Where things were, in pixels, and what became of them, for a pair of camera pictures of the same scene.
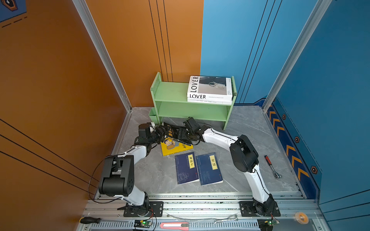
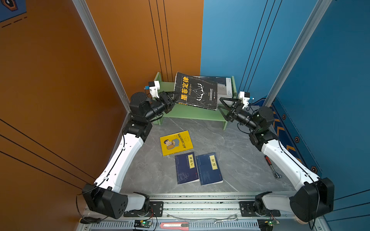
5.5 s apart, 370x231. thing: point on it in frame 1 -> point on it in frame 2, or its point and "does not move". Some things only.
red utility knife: x=175 y=225 does not move
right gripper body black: x=185 y=135 -> x=232 y=118
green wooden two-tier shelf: x=171 y=104 does not move
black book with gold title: x=178 y=134 -> x=195 y=91
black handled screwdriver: x=88 y=220 does not move
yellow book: x=169 y=146 does not move
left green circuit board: x=142 y=224 does not move
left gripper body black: x=159 y=135 -> x=166 y=106
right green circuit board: x=267 y=224 does not move
